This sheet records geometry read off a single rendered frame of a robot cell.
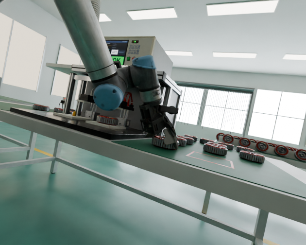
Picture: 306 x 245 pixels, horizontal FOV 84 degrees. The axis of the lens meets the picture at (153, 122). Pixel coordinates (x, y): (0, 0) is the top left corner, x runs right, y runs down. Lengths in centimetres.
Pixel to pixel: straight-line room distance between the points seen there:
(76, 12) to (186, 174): 46
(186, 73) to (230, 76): 174
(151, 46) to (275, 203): 89
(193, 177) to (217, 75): 710
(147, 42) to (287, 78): 690
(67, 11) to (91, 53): 9
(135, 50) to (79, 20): 67
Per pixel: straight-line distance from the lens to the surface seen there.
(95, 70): 46
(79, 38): 46
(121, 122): 102
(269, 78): 757
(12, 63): 590
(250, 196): 50
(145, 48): 107
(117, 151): 57
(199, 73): 761
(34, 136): 264
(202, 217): 155
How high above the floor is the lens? 85
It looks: 1 degrees down
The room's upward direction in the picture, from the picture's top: 11 degrees clockwise
